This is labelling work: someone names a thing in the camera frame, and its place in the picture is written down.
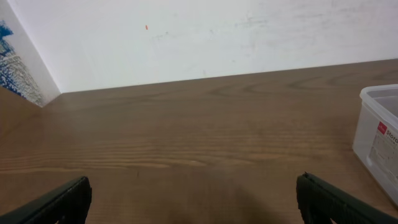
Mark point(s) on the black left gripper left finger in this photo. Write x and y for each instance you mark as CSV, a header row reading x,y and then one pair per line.
x,y
69,203

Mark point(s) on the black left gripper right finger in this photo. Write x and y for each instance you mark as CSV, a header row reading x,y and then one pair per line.
x,y
321,202

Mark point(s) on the clear plastic storage container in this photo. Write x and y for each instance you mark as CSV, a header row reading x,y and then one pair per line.
x,y
375,140

